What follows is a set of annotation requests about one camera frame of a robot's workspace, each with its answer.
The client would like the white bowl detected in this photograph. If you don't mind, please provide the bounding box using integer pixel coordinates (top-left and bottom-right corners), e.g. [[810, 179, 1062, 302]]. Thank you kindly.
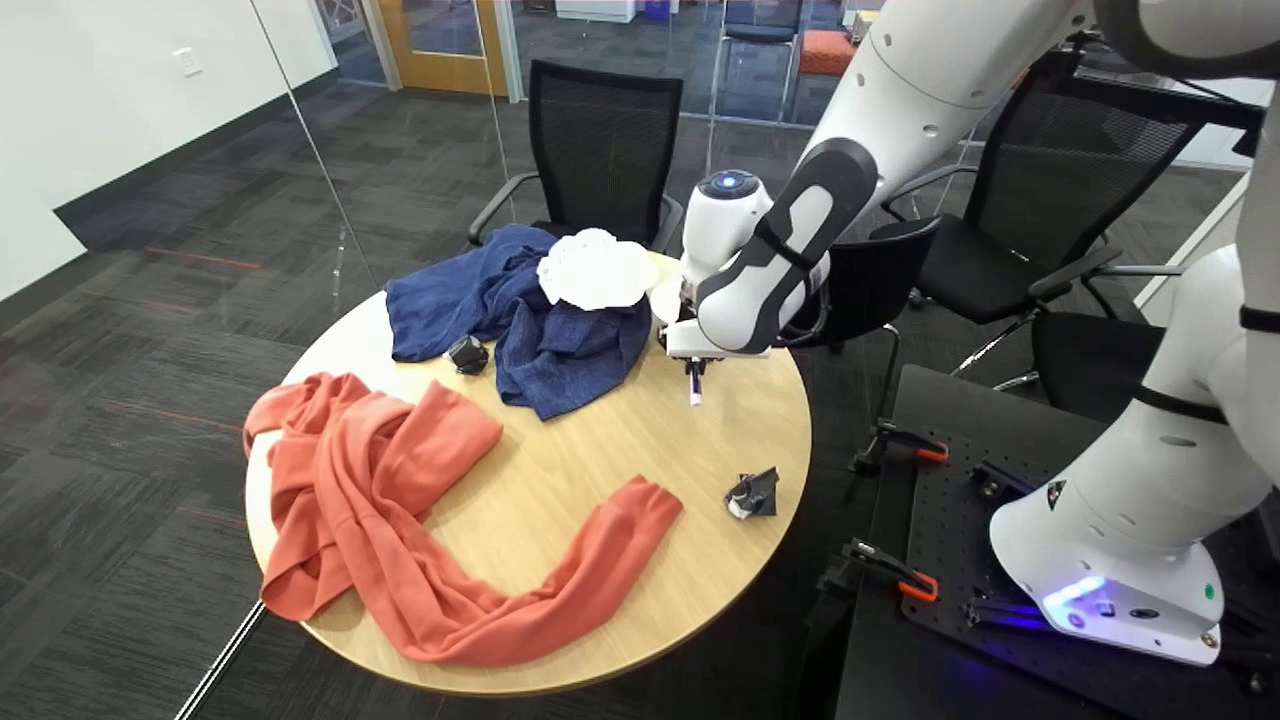
[[642, 265, 694, 334]]

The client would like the blue cloth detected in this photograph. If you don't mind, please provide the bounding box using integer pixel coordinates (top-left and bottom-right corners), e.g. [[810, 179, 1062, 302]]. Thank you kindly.
[[384, 219, 656, 423]]

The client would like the white cloth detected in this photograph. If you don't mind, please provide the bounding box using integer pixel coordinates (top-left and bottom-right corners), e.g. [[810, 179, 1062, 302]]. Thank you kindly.
[[530, 222, 661, 316]]

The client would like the black binder clip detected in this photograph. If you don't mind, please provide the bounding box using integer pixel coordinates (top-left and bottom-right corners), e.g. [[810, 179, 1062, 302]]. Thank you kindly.
[[722, 465, 784, 525]]

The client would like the round wooden table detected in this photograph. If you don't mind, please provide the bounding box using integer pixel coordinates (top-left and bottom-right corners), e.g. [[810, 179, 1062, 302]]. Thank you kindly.
[[239, 245, 817, 699]]

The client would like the black curved chair backrest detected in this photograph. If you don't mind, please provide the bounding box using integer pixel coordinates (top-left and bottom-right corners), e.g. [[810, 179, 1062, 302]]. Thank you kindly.
[[780, 213, 942, 353]]

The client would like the small black round object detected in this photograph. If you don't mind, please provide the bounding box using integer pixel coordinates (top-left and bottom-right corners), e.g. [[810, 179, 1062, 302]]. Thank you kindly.
[[447, 332, 493, 381]]

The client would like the black orange clamp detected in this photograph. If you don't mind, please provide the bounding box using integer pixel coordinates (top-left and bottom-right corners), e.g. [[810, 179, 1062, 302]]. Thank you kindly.
[[810, 534, 942, 613], [849, 414, 955, 481]]

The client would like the black mesh office chair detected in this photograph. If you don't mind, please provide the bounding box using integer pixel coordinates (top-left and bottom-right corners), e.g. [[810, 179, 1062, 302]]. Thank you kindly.
[[462, 56, 689, 253]]

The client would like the orange cloth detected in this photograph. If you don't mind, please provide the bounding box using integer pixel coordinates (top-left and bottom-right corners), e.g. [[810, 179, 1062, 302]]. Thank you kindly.
[[239, 366, 689, 667]]

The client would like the orange stool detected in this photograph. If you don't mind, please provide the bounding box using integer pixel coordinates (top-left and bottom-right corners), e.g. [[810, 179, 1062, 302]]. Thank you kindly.
[[795, 23, 859, 80]]

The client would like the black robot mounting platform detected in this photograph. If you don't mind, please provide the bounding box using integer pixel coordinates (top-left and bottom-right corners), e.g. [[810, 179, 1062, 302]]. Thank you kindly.
[[826, 356, 1280, 720]]

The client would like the wooden door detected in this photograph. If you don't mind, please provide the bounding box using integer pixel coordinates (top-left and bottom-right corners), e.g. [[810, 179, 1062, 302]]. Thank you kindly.
[[376, 0, 512, 98]]

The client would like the black office chair with armrests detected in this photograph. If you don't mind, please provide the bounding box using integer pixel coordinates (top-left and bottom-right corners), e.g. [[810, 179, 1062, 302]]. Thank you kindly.
[[912, 42, 1266, 400]]

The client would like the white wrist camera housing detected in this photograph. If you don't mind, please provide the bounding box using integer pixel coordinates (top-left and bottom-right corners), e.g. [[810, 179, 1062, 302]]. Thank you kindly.
[[661, 316, 736, 364]]

